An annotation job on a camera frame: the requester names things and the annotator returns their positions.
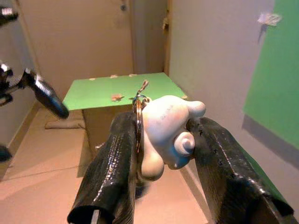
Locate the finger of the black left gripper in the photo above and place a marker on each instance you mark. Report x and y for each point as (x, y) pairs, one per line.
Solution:
(46, 93)
(7, 16)

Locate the silver key bunch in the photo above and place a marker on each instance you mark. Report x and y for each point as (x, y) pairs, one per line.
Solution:
(116, 97)

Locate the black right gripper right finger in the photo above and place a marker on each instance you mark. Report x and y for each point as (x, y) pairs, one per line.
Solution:
(233, 182)

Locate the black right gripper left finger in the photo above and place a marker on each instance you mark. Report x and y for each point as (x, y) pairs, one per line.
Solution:
(109, 168)

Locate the green wall board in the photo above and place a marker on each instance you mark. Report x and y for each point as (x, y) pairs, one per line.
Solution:
(275, 81)

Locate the table with green cover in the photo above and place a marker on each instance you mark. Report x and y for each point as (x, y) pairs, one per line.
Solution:
(93, 93)

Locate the beige floor mat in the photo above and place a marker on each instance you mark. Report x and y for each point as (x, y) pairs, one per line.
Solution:
(63, 123)

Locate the wooden cabinet panel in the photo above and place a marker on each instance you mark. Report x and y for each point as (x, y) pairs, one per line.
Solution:
(167, 35)

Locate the round door knob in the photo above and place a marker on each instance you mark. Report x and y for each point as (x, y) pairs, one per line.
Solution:
(123, 7)

